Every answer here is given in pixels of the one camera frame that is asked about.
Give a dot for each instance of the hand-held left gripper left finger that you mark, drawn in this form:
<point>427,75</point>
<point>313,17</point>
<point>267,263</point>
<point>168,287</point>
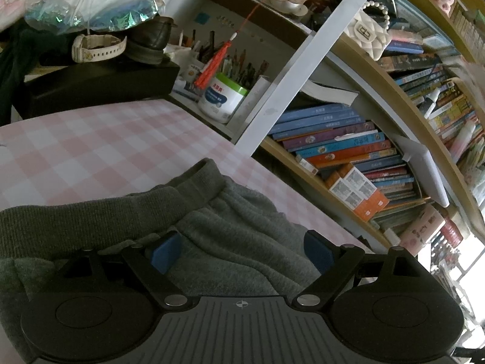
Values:
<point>165,253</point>

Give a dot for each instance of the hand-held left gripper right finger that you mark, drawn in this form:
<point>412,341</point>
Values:
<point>317,252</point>

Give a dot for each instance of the grey pants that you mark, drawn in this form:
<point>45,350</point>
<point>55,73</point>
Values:
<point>227,227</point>

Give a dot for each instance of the orange white box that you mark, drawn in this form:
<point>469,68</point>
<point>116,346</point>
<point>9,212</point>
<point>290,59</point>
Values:
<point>369,204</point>
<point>350,180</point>

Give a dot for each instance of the small white box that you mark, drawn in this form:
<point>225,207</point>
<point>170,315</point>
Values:
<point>305,165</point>

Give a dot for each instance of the wooden bookshelf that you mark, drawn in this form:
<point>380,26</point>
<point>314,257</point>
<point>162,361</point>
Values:
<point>284,159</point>

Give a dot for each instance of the pink container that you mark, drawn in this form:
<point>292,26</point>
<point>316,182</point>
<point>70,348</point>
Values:
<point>420,230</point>

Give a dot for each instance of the row of colourful books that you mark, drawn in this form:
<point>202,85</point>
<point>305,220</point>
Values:
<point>341,148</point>

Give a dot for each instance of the pink checked printed desk mat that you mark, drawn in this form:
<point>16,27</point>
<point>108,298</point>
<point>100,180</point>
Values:
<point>94,151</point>

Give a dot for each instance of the thick white book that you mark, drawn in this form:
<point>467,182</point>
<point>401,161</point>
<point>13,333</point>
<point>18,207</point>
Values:
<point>329,91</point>

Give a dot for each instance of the white green tin can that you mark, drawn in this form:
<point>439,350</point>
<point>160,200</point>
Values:
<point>219,100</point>

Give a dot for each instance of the black box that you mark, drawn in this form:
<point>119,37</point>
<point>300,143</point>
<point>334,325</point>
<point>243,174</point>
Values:
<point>94,83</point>

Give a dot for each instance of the pink white tube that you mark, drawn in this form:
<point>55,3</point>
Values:
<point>464,140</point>

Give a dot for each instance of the white pen holder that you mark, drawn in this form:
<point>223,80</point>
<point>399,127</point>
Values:
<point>195,68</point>

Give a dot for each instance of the white bottle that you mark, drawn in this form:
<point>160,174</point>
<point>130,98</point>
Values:
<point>432,102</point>

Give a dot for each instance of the red tassel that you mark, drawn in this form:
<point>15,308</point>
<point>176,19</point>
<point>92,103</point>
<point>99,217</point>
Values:
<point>210,66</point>

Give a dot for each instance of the bundle of pens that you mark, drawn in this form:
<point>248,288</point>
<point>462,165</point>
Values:
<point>242,70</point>

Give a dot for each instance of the stack of books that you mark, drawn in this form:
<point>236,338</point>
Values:
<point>435,83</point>

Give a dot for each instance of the dark leather shoe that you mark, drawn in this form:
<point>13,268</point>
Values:
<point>151,40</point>

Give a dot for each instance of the white wristwatch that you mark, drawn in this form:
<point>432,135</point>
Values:
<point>98,48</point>

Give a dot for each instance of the white quilted handbag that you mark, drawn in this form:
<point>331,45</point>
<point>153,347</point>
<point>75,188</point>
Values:
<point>367,32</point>

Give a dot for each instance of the dark green cloth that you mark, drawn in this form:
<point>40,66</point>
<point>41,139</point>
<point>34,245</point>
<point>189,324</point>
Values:
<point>19,57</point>

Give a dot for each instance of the clear bag with blue glitter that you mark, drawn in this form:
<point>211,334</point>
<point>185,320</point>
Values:
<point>91,13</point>

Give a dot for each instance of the white shelf frame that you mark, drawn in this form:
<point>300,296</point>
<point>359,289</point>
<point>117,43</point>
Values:
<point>303,68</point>

